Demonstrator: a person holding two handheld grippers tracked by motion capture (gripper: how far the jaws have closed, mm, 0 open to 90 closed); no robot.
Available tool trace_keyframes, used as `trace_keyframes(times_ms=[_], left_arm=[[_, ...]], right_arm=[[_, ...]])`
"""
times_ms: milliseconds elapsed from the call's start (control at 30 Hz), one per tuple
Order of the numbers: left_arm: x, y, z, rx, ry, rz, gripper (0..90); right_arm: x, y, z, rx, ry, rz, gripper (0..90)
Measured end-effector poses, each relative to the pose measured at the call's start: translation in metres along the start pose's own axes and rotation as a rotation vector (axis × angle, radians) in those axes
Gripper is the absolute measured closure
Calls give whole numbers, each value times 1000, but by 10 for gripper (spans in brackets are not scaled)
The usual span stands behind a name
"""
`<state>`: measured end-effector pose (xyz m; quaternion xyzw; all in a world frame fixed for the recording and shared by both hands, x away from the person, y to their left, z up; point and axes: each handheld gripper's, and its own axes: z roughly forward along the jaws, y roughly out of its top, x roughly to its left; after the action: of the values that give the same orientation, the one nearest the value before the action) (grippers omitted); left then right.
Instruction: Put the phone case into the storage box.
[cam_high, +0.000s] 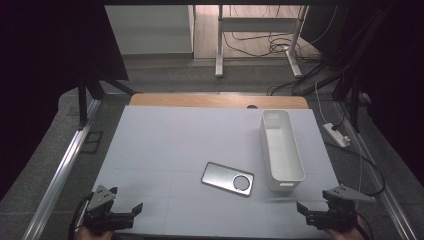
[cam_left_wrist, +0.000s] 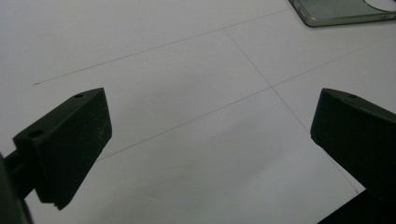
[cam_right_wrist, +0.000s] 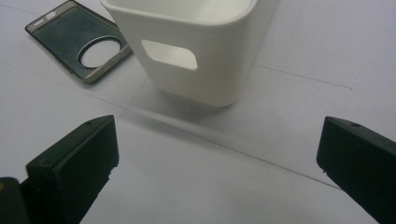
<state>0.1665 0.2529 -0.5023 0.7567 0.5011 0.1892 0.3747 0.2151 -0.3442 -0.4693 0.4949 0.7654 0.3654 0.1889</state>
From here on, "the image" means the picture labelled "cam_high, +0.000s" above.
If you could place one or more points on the person's right hand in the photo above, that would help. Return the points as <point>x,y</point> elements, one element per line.
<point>343,235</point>

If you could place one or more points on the black stand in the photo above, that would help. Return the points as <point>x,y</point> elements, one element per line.
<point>355,106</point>
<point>82,106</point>

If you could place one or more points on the pale grey table mat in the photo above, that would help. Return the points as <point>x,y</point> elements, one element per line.
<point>166,140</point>

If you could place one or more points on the white plastic bin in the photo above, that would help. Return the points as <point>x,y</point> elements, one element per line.
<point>283,150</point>

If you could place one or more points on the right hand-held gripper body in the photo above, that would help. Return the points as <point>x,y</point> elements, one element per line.
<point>335,215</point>

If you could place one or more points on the black curtain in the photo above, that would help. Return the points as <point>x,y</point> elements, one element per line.
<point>40,66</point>
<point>393,66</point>

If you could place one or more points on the white cabinet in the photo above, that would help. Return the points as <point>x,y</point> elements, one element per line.
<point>150,30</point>

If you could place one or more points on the person's left hand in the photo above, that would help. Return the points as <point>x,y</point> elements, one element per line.
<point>100,236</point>

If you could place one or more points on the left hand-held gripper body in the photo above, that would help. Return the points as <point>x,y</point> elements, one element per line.
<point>100,218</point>

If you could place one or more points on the phone case with round hole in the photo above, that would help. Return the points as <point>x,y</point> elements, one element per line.
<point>220,176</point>

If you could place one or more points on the white desk frame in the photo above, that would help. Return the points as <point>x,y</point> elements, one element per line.
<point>256,25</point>

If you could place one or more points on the dark floor socket cover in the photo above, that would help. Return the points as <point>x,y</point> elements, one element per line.
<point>91,142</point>

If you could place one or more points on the aluminium rail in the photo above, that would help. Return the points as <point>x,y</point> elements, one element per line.
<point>390,200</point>
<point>63,166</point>

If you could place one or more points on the white power strip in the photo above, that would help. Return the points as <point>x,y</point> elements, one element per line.
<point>335,133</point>

